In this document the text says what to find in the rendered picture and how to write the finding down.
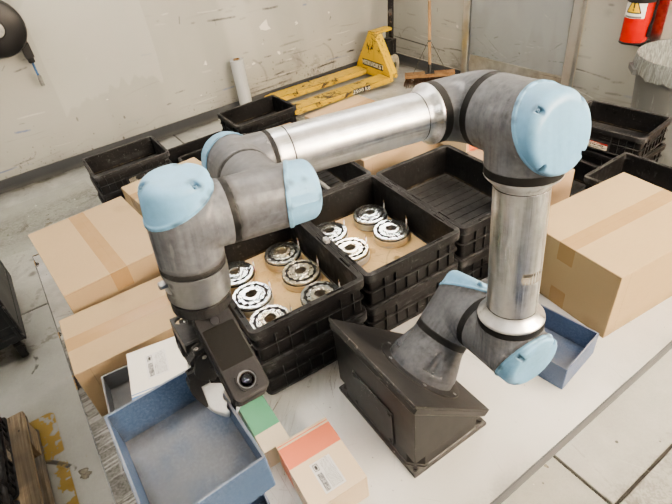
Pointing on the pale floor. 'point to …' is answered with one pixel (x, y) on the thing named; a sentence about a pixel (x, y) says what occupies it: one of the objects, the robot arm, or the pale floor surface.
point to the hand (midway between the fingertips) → (232, 411)
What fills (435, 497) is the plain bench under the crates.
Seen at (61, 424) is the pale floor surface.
